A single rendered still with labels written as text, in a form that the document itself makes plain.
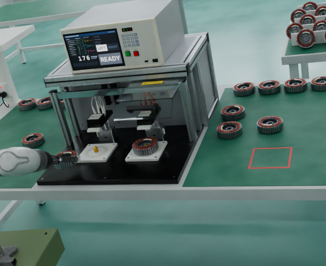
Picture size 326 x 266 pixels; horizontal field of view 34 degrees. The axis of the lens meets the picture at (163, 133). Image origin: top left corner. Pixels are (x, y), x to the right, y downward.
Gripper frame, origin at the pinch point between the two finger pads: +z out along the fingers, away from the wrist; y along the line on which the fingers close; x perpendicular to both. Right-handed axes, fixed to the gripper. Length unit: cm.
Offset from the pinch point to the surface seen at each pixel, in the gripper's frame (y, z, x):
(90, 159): 6.6, 10.5, -0.2
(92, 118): 6.2, 14.2, 18.0
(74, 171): 1.8, 4.3, -5.2
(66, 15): -151, 269, 144
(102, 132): 5.8, 24.8, 11.9
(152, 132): 30.7, 25.3, 11.1
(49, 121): -40, 53, 21
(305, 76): 85, 207, 56
